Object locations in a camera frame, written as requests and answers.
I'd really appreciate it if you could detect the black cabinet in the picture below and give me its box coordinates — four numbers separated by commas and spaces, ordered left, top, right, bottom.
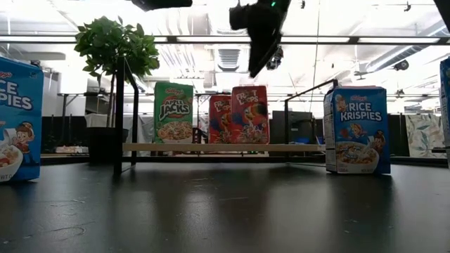
270, 110, 314, 145

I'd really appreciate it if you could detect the green potted plant, black pot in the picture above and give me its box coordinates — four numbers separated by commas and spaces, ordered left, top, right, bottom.
73, 15, 161, 165

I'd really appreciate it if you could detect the black room divider panel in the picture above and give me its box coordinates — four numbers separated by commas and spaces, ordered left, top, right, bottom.
41, 115, 89, 154
387, 114, 409, 157

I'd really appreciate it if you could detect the black metal rig frame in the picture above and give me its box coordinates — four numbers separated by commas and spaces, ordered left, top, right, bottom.
40, 155, 449, 167

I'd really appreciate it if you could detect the green Apple Jacks cereal box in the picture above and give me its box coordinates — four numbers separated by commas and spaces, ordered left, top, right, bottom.
153, 81, 195, 144

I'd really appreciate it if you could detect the grey ceiling air vent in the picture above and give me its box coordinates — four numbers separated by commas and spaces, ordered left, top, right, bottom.
217, 48, 242, 72

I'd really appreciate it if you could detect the wooden shelf with black frame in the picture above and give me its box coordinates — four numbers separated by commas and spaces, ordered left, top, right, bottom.
112, 57, 339, 176

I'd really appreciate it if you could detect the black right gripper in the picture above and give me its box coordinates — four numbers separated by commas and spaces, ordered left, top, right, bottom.
229, 0, 293, 78

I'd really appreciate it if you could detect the red Froot Loops cereal box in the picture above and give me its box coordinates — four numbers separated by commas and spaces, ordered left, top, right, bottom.
230, 85, 271, 145
208, 94, 233, 144

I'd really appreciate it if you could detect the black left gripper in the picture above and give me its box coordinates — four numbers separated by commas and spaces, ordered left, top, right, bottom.
131, 0, 193, 12

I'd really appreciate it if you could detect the leaf-patterned fabric panel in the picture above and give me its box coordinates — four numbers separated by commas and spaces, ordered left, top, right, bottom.
405, 114, 448, 159

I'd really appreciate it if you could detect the blue Rice Krispies cereal box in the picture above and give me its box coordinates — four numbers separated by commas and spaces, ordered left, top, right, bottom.
323, 86, 392, 176
439, 58, 450, 169
0, 56, 45, 183

